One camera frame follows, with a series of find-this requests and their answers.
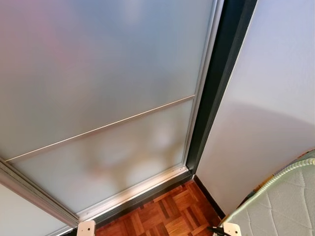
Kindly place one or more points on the frosted glass sliding door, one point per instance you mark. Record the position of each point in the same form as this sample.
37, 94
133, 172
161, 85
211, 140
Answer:
19, 216
98, 73

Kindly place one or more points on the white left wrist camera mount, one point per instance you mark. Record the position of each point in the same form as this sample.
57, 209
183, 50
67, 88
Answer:
86, 229

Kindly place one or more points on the dark door frame post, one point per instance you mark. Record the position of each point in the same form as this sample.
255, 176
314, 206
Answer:
221, 64

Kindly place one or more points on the dark skirting board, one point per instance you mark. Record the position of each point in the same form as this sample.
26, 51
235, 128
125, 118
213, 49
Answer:
209, 196

